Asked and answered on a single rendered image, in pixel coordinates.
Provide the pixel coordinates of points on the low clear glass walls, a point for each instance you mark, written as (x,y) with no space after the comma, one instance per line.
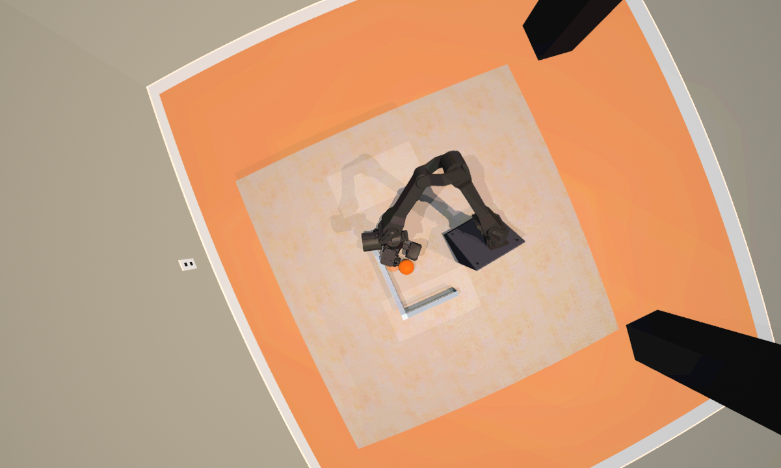
(427,301)

